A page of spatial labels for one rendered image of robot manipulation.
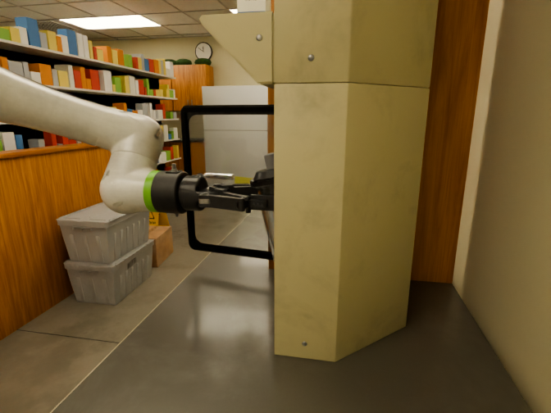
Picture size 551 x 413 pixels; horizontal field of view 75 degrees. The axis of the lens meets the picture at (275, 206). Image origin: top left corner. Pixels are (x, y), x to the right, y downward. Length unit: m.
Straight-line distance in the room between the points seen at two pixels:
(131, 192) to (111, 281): 2.11
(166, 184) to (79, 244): 2.19
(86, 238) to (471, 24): 2.56
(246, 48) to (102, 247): 2.38
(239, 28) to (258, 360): 0.55
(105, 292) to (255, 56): 2.57
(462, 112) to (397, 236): 0.38
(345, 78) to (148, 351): 0.58
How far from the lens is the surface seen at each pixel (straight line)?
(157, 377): 0.69
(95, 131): 0.87
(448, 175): 0.97
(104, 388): 0.70
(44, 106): 0.88
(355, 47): 0.57
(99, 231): 2.78
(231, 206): 0.68
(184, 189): 0.76
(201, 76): 6.26
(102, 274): 2.90
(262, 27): 0.58
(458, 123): 0.96
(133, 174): 0.82
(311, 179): 0.57
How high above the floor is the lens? 1.36
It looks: 14 degrees down
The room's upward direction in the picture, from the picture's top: straight up
